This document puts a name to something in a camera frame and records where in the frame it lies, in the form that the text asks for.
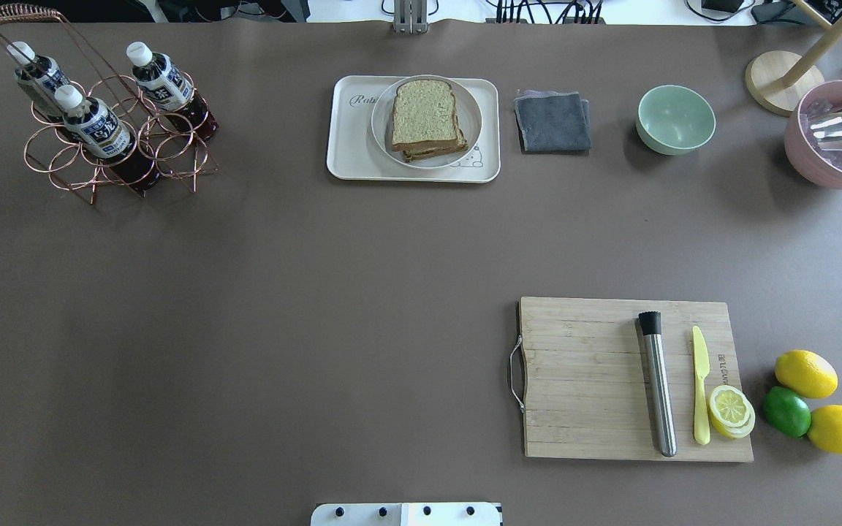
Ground aluminium frame post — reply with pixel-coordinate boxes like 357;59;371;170
393;0;430;34

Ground green lime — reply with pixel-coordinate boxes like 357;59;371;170
762;386;812;438

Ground copper wire bottle rack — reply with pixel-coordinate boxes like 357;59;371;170
0;3;219;205

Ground pink bowl with ice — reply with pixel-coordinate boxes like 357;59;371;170
783;80;842;190

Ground bamboo cutting board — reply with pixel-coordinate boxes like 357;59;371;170
515;297;753;463

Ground tea bottle white cap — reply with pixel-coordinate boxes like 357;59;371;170
126;41;219;141

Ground lemon half slice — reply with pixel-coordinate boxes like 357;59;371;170
708;385;756;439

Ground cream serving tray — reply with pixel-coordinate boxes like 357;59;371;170
325;75;501;183

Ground yellow plastic knife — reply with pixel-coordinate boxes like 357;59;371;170
691;326;710;446

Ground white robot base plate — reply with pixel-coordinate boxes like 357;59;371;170
310;500;504;525

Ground white round plate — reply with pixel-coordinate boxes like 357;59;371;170
370;75;482;170

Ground green ceramic bowl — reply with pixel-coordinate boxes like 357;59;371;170
635;85;716;156

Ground yellow lemon far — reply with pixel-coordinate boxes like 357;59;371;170
806;404;842;455

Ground grey folded cloth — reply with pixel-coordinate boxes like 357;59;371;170
514;90;593;154

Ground wooden cup stand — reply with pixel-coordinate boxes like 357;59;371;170
744;1;842;117

